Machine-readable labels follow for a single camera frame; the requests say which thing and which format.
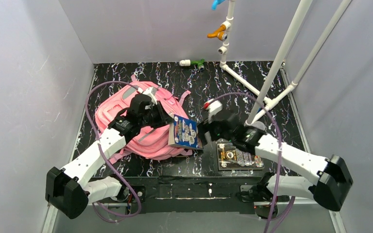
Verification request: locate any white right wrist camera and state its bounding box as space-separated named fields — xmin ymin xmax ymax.
xmin=203 ymin=99 xmax=222 ymax=123

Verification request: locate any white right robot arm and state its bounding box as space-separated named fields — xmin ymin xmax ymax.
xmin=198 ymin=111 xmax=353 ymax=212

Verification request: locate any orange tap handle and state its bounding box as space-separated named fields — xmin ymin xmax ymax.
xmin=207 ymin=24 xmax=228 ymax=41

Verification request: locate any black gold cover book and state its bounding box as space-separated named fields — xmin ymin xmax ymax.
xmin=216 ymin=142 xmax=264 ymax=170

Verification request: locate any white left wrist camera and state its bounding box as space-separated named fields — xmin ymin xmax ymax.
xmin=137 ymin=86 xmax=158 ymax=105

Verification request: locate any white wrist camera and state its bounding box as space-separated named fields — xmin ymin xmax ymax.
xmin=203 ymin=99 xmax=222 ymax=123
xmin=137 ymin=86 xmax=158 ymax=105

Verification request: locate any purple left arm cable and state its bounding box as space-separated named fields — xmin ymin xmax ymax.
xmin=84 ymin=81 xmax=144 ymax=224

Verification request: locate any white pvc pipe frame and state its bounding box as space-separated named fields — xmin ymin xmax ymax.
xmin=218 ymin=0 xmax=351 ymax=122

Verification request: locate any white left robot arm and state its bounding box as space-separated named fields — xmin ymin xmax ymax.
xmin=45 ymin=94 xmax=172 ymax=219

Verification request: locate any aluminium rail frame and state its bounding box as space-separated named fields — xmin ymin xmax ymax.
xmin=41 ymin=66 xmax=347 ymax=233

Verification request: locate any green white pipe fitting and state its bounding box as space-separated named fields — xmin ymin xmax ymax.
xmin=178 ymin=59 xmax=205 ymax=71

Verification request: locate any blue treehouse book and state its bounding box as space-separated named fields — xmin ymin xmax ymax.
xmin=168 ymin=115 xmax=203 ymax=150

